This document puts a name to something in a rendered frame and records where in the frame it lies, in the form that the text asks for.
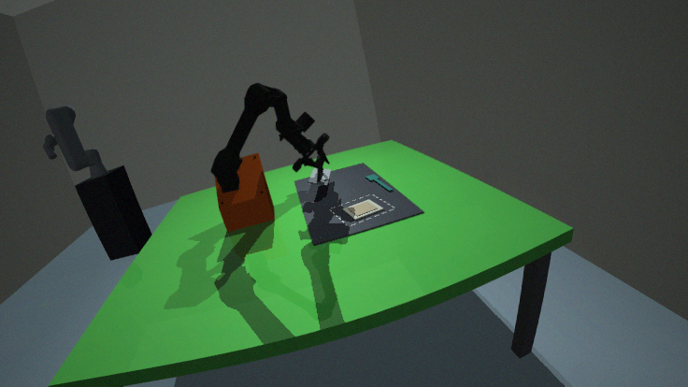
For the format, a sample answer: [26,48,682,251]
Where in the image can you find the cream square tile with dark center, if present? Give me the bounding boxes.
[343,199,384,221]

